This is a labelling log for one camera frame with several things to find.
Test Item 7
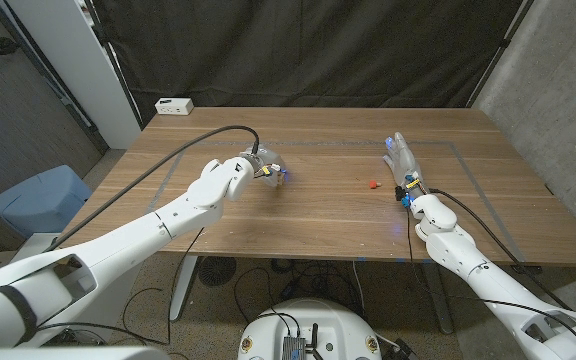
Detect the white power strip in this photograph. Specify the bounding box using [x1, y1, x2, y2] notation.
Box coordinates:
[154, 97, 195, 116]

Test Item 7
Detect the large wooden panel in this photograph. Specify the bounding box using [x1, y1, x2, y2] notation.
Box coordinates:
[145, 140, 529, 264]

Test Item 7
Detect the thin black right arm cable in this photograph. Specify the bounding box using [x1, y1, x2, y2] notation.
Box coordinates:
[406, 207, 576, 351]

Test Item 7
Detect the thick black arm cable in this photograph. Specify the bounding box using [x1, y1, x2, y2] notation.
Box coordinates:
[50, 124, 262, 251]
[427, 187, 574, 311]

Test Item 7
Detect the black backdrop curtain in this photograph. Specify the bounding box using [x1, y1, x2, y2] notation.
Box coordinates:
[90, 0, 534, 126]

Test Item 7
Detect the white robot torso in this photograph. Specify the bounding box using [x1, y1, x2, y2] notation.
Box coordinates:
[237, 298, 383, 360]

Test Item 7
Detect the grey electronics box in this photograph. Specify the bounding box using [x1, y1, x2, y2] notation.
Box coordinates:
[281, 335, 308, 360]

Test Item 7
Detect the round black fan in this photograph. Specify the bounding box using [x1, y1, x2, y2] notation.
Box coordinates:
[197, 256, 237, 288]

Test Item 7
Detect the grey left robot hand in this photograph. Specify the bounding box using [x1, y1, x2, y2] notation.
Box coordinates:
[237, 144, 289, 189]

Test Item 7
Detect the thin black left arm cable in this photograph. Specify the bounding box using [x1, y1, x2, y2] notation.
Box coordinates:
[35, 227, 207, 346]

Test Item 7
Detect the blue plastic bin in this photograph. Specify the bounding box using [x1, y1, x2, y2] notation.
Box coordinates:
[0, 165, 93, 239]

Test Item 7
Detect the black backdrop stand pole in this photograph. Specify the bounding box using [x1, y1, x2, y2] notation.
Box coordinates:
[465, 0, 537, 109]
[83, 0, 144, 129]

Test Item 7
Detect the white table leg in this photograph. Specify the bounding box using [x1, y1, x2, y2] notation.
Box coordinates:
[167, 255, 200, 322]

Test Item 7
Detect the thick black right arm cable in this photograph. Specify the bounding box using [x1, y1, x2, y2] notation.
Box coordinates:
[427, 187, 574, 311]

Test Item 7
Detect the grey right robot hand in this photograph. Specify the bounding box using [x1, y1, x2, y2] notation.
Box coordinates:
[382, 132, 427, 209]

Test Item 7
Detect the grey table leg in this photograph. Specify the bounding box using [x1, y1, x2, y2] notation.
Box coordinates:
[421, 262, 455, 335]

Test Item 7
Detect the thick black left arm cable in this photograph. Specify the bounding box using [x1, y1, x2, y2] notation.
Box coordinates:
[50, 124, 262, 251]

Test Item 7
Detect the white floor cable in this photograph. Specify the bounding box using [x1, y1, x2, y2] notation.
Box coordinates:
[351, 260, 367, 314]

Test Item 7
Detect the black door handle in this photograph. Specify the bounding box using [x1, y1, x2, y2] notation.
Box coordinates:
[0, 36, 21, 56]

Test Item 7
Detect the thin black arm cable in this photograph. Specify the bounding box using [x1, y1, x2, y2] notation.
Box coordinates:
[406, 207, 576, 351]
[35, 227, 207, 346]

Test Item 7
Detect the black floor cable bundle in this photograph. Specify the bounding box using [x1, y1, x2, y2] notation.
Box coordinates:
[232, 257, 369, 321]

